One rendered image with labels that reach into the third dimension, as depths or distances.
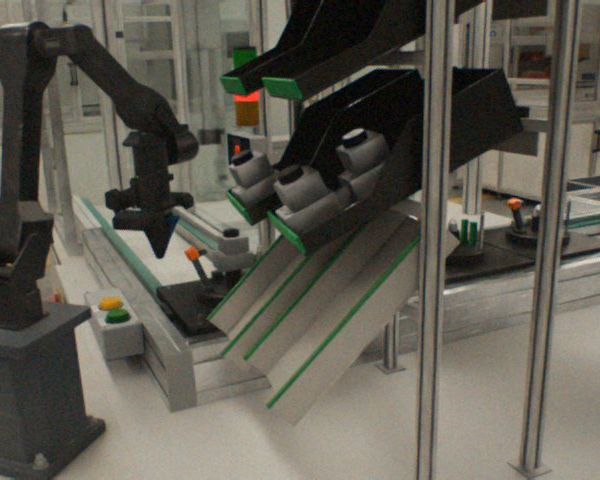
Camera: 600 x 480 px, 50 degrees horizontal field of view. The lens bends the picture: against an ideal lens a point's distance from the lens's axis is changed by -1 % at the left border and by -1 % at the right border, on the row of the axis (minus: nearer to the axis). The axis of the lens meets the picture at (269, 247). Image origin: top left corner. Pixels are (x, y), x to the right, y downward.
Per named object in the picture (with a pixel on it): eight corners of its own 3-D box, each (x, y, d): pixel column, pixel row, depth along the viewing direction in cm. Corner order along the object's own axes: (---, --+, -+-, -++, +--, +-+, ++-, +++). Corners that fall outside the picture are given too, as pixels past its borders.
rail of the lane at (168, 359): (170, 413, 101) (164, 350, 98) (85, 263, 180) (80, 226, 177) (203, 405, 103) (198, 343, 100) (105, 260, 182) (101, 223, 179)
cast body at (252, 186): (248, 214, 85) (223, 168, 83) (239, 208, 89) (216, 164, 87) (301, 182, 87) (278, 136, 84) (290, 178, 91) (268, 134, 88)
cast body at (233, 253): (220, 273, 115) (218, 235, 113) (212, 266, 119) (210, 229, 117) (263, 265, 118) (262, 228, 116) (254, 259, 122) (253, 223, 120)
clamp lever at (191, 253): (204, 289, 116) (186, 253, 113) (200, 285, 118) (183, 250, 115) (221, 279, 117) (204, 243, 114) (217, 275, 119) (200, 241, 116)
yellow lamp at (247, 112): (241, 126, 130) (240, 102, 128) (232, 125, 134) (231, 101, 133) (263, 124, 132) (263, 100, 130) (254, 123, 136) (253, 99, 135)
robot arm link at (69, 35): (32, 45, 80) (64, -20, 83) (-11, 49, 84) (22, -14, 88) (159, 162, 104) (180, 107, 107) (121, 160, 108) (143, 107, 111)
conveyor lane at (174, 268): (197, 390, 108) (193, 336, 105) (107, 260, 182) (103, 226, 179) (345, 355, 119) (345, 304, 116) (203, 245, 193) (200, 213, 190)
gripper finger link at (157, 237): (171, 220, 110) (141, 219, 112) (161, 225, 107) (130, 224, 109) (175, 259, 112) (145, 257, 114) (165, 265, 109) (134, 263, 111)
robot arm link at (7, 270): (13, 291, 82) (5, 243, 80) (-31, 282, 86) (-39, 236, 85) (53, 276, 87) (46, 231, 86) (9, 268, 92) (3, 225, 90)
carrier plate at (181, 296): (192, 341, 105) (191, 329, 105) (156, 296, 126) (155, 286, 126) (322, 314, 114) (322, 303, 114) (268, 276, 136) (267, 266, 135)
